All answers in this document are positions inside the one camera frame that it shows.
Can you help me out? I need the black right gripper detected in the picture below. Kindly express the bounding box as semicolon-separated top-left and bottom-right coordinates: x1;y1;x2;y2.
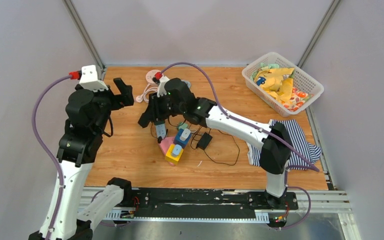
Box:
142;91;186;124

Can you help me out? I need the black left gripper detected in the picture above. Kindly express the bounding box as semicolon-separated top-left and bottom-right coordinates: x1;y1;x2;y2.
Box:
86;77;133;135

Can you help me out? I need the blue cube power socket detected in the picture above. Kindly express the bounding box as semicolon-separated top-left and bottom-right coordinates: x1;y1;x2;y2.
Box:
173;128;192;149

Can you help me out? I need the white USB charger plug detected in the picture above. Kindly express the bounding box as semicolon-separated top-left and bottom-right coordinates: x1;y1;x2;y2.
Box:
179;128;191;141

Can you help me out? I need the light blue small charger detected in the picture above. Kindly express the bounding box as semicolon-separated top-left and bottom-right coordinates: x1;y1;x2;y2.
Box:
171;144;183;158

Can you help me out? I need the yellow cube power socket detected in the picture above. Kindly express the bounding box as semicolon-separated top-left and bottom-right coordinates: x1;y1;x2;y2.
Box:
165;144;184;166

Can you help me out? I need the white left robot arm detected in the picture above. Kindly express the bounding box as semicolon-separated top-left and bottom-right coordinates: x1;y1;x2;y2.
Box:
29;78;134;240

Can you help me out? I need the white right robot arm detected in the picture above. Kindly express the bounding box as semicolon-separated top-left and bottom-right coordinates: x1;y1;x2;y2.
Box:
138;78;292;209

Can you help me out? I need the light blue power strip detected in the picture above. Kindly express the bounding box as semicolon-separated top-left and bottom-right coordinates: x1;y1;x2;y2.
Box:
154;120;168;140

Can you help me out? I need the pink triangular power socket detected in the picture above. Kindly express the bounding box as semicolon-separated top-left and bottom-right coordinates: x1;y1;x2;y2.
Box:
158;136;175;156

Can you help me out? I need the round pink power socket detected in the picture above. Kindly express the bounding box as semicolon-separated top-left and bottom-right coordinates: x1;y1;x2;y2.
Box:
145;69;160;86

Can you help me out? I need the green USB charger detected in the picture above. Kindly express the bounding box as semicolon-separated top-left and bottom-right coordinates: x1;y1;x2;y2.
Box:
177;123;189;130

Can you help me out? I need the black power adapter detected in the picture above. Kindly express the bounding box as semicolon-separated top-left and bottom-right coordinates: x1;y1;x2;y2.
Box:
196;132;213;150

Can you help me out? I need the yellow cloth in basket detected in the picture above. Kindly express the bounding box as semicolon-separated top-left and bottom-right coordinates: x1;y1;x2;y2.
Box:
252;66;295;104

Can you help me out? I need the floral cloth in basket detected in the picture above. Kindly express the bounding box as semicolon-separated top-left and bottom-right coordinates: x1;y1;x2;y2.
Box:
280;87;314;112

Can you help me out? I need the white plastic basket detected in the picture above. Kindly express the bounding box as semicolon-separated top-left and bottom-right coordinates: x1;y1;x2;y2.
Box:
242;52;324;117

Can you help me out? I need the blue striped shirt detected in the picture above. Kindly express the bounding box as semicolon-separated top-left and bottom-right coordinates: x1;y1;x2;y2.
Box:
247;119;322;170

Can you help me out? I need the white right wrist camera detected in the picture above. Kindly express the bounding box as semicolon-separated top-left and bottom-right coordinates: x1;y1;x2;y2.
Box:
157;75;170;98

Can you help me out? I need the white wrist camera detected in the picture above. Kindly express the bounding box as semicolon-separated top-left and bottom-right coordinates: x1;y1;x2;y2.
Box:
157;75;170;98
79;65;109;93

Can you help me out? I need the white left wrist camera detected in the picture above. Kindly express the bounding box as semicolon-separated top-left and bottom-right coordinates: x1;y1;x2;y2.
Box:
79;65;109;93

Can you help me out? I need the black adapter cable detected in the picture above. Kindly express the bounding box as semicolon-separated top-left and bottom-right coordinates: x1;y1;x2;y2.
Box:
189;127;241;167

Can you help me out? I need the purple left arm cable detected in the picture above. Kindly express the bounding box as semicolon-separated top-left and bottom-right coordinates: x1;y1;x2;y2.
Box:
31;74;74;240

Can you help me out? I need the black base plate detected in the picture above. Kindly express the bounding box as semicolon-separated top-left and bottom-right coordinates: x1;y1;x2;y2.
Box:
118;188;299;220

